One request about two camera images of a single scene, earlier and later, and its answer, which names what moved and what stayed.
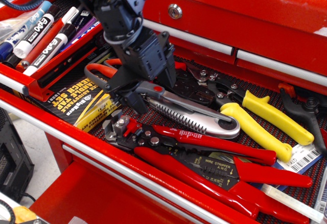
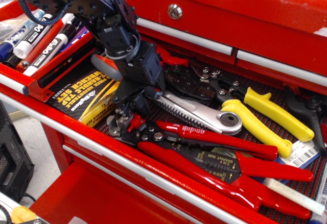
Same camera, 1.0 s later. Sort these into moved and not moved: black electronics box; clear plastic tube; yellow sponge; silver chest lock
Moved: clear plastic tube
Not moved: yellow sponge; black electronics box; silver chest lock
